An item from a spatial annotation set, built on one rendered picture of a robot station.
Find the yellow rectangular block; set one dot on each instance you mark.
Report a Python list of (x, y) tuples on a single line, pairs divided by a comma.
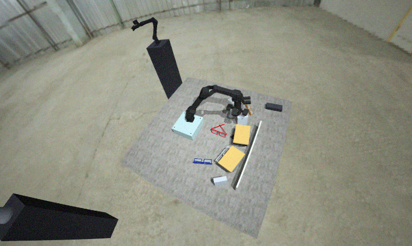
[(231, 159)]

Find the blue glasses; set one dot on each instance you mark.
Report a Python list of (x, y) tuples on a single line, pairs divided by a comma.
[(199, 161)]

